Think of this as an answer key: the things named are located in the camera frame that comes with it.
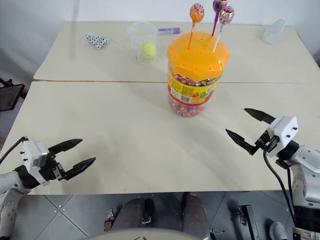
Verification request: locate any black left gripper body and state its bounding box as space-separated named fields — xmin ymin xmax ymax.
xmin=37 ymin=152 xmax=67 ymax=182

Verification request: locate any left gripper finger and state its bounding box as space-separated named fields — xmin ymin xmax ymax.
xmin=47 ymin=138 xmax=84 ymax=156
xmin=59 ymin=156 xmax=97 ymax=182

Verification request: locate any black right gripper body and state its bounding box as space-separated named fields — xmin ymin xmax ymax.
xmin=254 ymin=131 xmax=280 ymax=153

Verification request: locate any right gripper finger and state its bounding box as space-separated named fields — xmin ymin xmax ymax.
xmin=225 ymin=128 xmax=261 ymax=157
xmin=243 ymin=107 xmax=276 ymax=125

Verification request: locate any lollipop jar with orange lid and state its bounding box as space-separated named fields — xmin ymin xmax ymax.
xmin=166 ymin=30 xmax=231 ymax=118

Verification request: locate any white stick lollipop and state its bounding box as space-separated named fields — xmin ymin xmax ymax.
xmin=212 ymin=5 xmax=236 ymax=53

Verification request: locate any purple stick lollipop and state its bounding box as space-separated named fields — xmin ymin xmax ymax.
xmin=210 ymin=0 xmax=229 ymax=37

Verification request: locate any orange stick lollipop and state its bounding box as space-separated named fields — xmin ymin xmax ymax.
xmin=187 ymin=2 xmax=206 ymax=51

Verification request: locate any dark rounded shape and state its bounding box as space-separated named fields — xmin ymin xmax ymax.
xmin=181 ymin=191 xmax=211 ymax=240
xmin=110 ymin=196 xmax=154 ymax=232

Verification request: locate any black metal stand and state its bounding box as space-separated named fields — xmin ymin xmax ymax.
xmin=0 ymin=77 xmax=26 ymax=113

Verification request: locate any black metal bar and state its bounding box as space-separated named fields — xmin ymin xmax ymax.
xmin=238 ymin=204 xmax=260 ymax=240

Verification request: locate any clear plastic box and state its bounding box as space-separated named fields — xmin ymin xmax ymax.
xmin=260 ymin=18 xmax=286 ymax=46

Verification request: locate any grey rounded foot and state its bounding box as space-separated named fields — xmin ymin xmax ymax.
xmin=268 ymin=219 xmax=289 ymax=240

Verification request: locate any pack of black-white balls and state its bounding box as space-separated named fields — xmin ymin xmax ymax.
xmin=84 ymin=32 xmax=110 ymax=50

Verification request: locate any purple marker pen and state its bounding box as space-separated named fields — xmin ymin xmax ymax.
xmin=156 ymin=26 xmax=182 ymax=35

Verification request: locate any yellow tennis ball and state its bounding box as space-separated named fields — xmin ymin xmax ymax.
xmin=139 ymin=40 xmax=157 ymax=60

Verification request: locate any clear plastic measuring cup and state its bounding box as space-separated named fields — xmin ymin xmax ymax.
xmin=127 ymin=21 xmax=159 ymax=67

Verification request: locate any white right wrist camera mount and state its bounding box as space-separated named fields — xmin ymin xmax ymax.
xmin=265 ymin=115 xmax=299 ymax=158

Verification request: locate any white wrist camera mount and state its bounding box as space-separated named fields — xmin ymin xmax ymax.
xmin=265 ymin=115 xmax=299 ymax=158
xmin=20 ymin=140 xmax=51 ymax=187

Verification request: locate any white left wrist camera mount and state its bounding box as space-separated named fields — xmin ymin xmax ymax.
xmin=20 ymin=140 xmax=51 ymax=187

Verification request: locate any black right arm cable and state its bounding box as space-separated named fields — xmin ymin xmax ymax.
xmin=262 ymin=148 xmax=298 ymax=227

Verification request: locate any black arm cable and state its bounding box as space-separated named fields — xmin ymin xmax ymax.
xmin=0 ymin=136 xmax=28 ymax=165
xmin=262 ymin=148 xmax=298 ymax=227

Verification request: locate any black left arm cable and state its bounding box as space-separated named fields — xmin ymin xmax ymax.
xmin=0 ymin=136 xmax=28 ymax=165

